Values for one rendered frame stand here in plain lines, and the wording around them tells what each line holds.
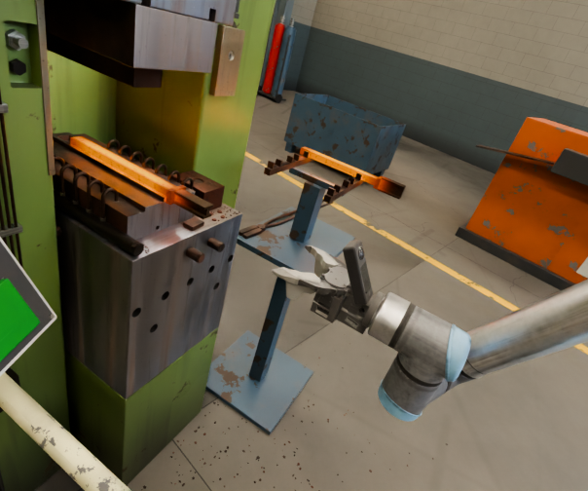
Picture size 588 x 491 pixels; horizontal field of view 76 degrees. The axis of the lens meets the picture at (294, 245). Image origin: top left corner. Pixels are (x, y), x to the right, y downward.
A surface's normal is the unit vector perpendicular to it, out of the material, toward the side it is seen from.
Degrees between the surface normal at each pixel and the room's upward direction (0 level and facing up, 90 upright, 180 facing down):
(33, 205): 90
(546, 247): 90
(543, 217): 90
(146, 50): 90
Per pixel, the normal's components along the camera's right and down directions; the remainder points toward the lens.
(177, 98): -0.48, 0.33
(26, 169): 0.84, 0.44
